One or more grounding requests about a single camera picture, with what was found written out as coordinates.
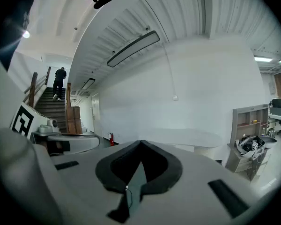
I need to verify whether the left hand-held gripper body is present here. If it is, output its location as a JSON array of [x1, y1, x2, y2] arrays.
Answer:
[[10, 102, 61, 139]]

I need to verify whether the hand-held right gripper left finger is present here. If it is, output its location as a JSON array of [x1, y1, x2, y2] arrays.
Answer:
[[34, 139, 141, 225]]

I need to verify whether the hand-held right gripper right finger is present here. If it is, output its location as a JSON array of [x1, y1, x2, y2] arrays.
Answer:
[[130, 139, 261, 225]]

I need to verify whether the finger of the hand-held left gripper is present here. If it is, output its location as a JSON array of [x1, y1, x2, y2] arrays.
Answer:
[[48, 134, 102, 155]]

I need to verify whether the white door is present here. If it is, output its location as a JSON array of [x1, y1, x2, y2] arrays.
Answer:
[[91, 93, 101, 136]]

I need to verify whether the long black ceiling lamp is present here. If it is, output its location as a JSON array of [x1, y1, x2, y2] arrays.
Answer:
[[81, 77, 96, 90], [106, 30, 161, 68]]

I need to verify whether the white curved device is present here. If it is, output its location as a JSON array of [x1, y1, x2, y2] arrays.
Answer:
[[235, 136, 257, 159]]

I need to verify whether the grey wooden shelf desk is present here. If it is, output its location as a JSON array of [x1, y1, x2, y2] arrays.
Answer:
[[225, 104, 278, 180]]

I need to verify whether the black round pad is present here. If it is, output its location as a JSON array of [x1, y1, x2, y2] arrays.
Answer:
[[257, 135, 278, 149]]

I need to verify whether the person's black shirt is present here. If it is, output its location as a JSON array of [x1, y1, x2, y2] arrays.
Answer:
[[0, 0, 45, 70]]

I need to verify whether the white office desk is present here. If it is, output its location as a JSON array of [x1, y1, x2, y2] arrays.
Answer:
[[268, 107, 281, 138]]

